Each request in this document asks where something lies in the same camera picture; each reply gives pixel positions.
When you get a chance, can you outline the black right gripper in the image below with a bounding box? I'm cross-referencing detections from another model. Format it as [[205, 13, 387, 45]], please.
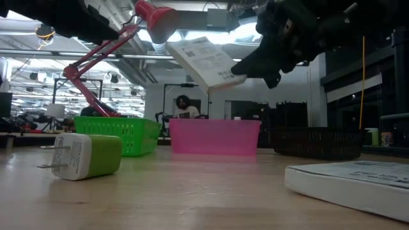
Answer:
[[230, 0, 355, 89]]

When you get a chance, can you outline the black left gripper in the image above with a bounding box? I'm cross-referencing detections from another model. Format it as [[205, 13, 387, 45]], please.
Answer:
[[0, 0, 121, 45]]

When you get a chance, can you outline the white cardboard box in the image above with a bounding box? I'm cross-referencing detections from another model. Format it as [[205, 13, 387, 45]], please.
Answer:
[[284, 160, 409, 224], [166, 36, 247, 95]]

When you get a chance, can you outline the green and white USB charger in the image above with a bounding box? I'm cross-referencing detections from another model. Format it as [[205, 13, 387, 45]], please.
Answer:
[[36, 132, 123, 181]]

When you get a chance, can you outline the pink plastic bin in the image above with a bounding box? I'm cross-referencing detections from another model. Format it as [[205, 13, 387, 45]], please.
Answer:
[[168, 118, 261, 157]]

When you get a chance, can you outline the LED light bar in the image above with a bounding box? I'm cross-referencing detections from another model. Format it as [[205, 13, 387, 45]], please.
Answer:
[[0, 48, 310, 67]]

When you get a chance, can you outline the red desk lamp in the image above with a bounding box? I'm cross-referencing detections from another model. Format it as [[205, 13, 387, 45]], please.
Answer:
[[63, 0, 180, 118]]

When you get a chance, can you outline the person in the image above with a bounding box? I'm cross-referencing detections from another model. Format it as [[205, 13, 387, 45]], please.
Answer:
[[174, 94, 201, 119], [79, 91, 102, 117]]

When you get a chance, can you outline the black plastic basket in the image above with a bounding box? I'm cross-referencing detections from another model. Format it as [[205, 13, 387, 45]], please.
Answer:
[[271, 126, 365, 161]]

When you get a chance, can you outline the white lampshade table lamp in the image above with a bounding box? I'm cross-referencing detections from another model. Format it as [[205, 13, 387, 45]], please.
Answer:
[[43, 103, 66, 132]]

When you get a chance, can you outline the green plastic basket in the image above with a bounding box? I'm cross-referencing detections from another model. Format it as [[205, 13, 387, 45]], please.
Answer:
[[73, 116, 162, 157]]

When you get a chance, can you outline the black monitor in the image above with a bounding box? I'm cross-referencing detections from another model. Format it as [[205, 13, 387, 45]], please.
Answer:
[[0, 92, 13, 118]]

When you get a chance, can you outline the green and white container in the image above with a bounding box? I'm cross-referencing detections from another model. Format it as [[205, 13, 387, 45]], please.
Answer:
[[364, 127, 380, 146]]

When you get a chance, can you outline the colourful can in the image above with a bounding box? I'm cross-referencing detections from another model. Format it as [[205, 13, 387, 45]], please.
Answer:
[[380, 131, 394, 147]]

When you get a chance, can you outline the yellow hanging cable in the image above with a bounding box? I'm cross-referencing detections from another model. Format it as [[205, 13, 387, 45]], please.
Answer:
[[358, 35, 367, 130]]

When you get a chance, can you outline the black aluminium table frame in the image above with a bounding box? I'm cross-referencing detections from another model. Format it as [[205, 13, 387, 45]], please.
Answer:
[[0, 132, 76, 148]]

